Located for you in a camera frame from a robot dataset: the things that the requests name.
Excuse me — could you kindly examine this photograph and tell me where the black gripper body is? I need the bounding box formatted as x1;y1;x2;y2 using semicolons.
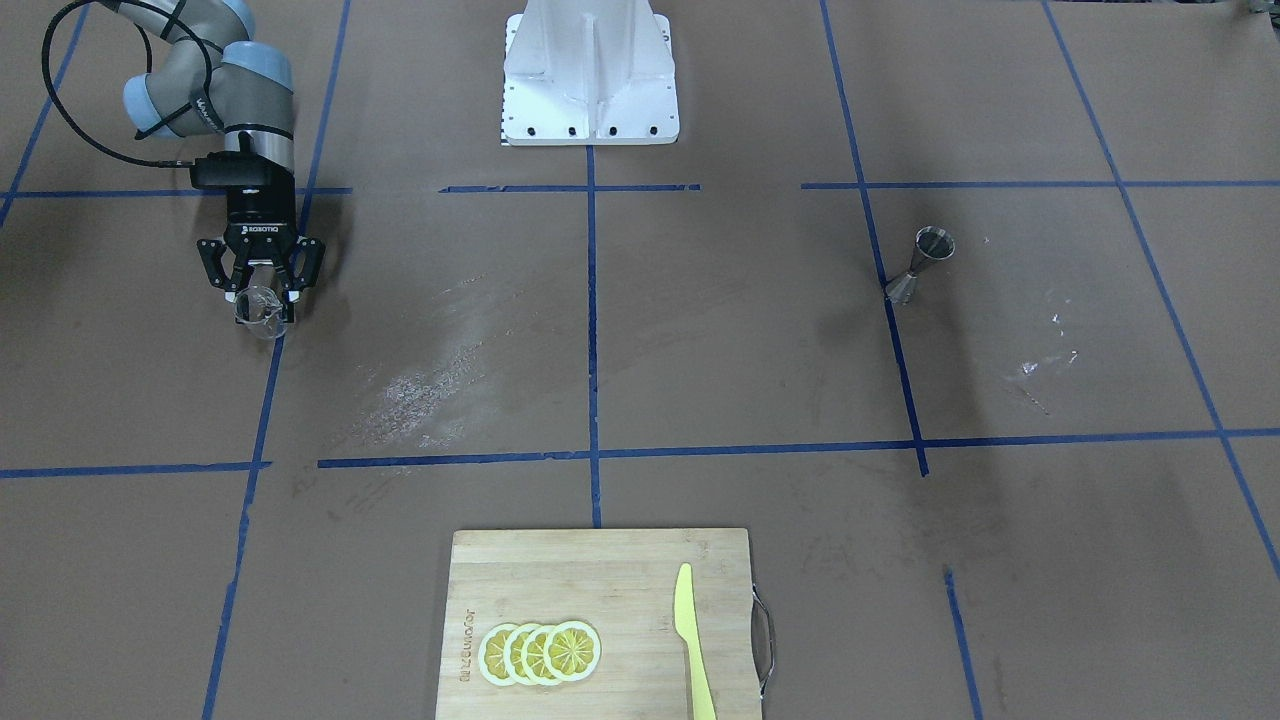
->
189;150;300;266

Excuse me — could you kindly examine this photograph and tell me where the clear glass beaker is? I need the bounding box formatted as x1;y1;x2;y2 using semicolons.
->
233;284;287;341

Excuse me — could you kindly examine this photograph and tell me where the steel jigger measuring cup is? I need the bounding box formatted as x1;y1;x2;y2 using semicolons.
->
884;225;956;305

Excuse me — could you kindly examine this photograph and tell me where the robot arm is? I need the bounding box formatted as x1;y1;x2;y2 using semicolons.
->
108;1;325;323

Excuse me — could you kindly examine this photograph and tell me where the lemon slice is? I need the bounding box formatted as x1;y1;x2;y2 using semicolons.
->
500;624;536;685
479;623;516;687
518;625;559;685
544;620;602;682

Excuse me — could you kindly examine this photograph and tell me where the bamboo cutting board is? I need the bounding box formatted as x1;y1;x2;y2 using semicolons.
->
434;528;763;719

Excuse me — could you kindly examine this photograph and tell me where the front lemon slice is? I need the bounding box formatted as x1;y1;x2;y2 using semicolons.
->
544;620;602;682

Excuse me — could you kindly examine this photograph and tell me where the yellow plastic knife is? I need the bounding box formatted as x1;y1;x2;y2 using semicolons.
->
673;562;717;719

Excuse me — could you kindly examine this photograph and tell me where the black braided cable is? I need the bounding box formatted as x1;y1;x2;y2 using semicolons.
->
42;0;216;168

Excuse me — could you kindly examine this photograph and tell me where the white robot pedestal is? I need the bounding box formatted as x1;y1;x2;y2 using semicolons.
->
500;1;681;147

